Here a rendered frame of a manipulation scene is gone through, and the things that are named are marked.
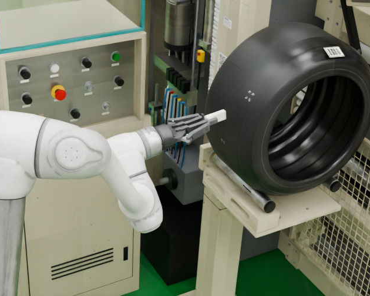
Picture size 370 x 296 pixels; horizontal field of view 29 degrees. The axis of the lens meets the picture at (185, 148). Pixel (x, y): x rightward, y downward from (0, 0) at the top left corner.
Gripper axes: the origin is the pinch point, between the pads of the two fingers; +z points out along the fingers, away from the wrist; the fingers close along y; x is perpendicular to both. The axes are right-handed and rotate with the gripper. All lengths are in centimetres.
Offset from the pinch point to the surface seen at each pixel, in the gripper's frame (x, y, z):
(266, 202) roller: 33.1, -10.1, 12.2
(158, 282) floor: 124, 58, -2
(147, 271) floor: 124, 67, -3
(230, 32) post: -9.2, 30.3, 24.8
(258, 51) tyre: -15.0, 4.3, 19.0
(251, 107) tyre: -4.8, -7.7, 8.3
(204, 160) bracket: 34.8, 23.4, 8.0
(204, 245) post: 88, 35, 11
